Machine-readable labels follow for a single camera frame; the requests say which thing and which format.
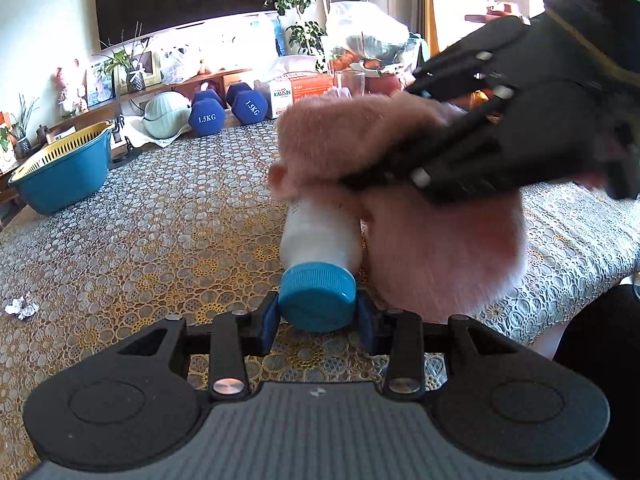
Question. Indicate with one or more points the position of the pink fluffy towel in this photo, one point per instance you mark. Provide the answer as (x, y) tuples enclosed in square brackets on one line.
[(440, 250)]

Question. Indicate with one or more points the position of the pale green round pouch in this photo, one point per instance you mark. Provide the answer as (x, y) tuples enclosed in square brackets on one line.
[(167, 112)]

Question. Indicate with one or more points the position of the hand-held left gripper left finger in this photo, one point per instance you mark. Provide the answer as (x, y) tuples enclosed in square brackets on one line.
[(267, 322)]

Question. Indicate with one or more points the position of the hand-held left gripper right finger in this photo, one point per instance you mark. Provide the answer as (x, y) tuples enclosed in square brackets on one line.
[(367, 321)]

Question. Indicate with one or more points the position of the orange and white tissue pack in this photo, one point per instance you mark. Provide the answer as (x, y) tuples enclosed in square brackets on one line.
[(295, 90)]

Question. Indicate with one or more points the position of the crumpled foil scrap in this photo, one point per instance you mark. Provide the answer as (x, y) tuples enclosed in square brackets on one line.
[(21, 306)]

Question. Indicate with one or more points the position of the small plant in vase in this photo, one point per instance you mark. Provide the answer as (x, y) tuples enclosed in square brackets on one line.
[(125, 60)]

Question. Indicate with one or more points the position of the pink plush toy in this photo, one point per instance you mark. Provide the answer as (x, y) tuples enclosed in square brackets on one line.
[(70, 85)]

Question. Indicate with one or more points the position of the yellow curtain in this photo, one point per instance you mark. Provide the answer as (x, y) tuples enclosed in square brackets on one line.
[(430, 5)]

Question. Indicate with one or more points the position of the wooden television stand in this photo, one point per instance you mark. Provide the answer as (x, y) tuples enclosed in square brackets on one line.
[(210, 77)]

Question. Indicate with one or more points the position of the clear drinking glass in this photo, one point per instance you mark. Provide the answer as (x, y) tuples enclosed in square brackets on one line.
[(349, 82)]

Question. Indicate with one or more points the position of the white bottle with blue cap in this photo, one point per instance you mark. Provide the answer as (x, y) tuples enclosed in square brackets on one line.
[(320, 260)]

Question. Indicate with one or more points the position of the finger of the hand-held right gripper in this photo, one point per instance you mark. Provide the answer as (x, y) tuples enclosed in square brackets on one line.
[(440, 160), (465, 65)]

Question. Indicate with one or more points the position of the photo frame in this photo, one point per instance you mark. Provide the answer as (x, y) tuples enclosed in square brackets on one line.
[(102, 82)]

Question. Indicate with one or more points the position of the vase with twigs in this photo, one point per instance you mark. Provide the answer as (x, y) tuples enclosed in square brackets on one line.
[(24, 130)]

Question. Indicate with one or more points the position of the white plastic bag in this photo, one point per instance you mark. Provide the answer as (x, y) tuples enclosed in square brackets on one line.
[(370, 35), (177, 65)]

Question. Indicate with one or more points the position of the person's black clothing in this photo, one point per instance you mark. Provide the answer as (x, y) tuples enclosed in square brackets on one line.
[(605, 385)]

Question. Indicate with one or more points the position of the tall green potted plant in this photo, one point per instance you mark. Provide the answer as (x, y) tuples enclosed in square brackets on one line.
[(300, 5)]

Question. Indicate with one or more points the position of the blue dumbbell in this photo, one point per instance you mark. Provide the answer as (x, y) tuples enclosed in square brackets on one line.
[(250, 105), (207, 117)]

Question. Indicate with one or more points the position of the blue basin with yellow strainer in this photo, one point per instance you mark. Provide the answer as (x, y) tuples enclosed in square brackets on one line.
[(65, 175)]

